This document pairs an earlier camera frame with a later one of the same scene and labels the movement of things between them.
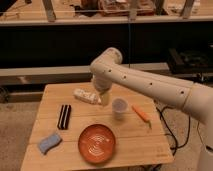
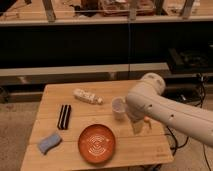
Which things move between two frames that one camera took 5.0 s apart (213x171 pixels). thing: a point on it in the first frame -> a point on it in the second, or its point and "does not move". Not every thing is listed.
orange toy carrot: [147, 118] does not move
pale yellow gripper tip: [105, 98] -> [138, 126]
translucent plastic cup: [119, 108] does not move
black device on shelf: [191, 61] does not move
